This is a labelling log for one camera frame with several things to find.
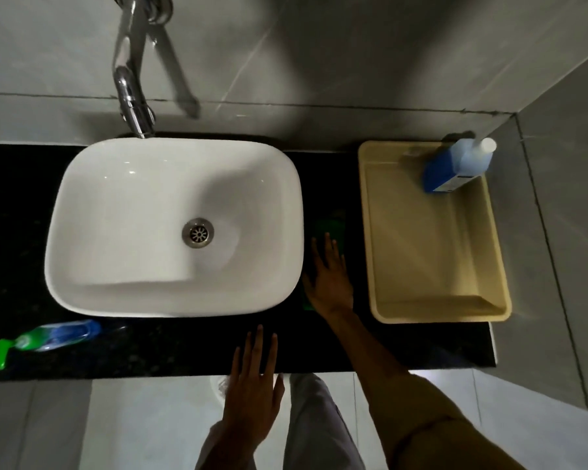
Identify person's left hand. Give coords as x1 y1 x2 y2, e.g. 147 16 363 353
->
222 325 286 452

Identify person's right hand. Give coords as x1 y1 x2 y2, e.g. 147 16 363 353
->
301 233 356 322

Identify chrome faucet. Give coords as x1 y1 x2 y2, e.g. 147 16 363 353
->
111 0 173 140

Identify person's right forearm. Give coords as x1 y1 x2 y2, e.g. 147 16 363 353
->
322 308 525 470

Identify blue bottle with white cap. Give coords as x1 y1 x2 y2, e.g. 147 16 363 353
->
422 136 498 194

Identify person's left forearm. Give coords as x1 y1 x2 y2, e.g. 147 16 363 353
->
201 428 265 470

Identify beige plastic tub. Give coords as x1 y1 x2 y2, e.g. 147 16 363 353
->
358 140 513 324

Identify light grey trousers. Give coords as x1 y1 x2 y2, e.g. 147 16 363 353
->
195 373 369 470

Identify white ceramic sink basin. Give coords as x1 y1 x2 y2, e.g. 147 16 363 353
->
44 137 305 319

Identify chrome sink drain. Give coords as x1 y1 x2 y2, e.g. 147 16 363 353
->
182 218 215 249

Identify blue bottle with green cap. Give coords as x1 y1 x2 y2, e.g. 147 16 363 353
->
0 319 103 372

